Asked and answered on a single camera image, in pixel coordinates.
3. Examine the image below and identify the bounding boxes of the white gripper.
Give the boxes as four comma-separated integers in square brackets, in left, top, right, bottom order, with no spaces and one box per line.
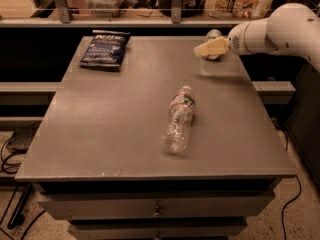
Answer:
[194,19,272,57]

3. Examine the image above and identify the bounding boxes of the clear plastic container on shelf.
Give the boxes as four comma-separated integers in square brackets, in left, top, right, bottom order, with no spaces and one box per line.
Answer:
[85,0,124,18]

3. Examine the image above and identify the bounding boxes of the blue chip bag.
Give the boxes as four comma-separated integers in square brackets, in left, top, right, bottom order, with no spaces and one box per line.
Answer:
[80,31,131,70]

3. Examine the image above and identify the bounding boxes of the black floor cable right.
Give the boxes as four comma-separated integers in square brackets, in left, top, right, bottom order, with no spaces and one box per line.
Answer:
[280,175,303,240]

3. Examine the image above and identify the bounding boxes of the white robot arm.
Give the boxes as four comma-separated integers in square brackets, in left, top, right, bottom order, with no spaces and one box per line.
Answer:
[194,3,320,71]

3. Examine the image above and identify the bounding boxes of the grey drawer cabinet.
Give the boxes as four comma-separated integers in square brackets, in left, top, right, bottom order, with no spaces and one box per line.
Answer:
[17,37,296,240]

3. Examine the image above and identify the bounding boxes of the clear plastic water bottle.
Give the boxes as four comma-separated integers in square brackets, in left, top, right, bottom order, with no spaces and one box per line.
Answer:
[161,86,195,154]

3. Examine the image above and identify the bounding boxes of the colourful snack bag on shelf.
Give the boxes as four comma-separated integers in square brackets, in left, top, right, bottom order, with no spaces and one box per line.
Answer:
[208,0,273,19]

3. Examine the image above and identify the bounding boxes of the round drawer knob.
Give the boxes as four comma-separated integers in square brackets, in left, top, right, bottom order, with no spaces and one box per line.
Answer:
[153,210,163,218]

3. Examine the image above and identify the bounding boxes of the black cables left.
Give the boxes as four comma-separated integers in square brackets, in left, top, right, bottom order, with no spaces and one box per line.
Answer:
[0,121,43,240]

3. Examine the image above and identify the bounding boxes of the grey metal shelf rail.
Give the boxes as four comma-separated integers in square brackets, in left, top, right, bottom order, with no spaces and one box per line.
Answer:
[0,0,320,29]

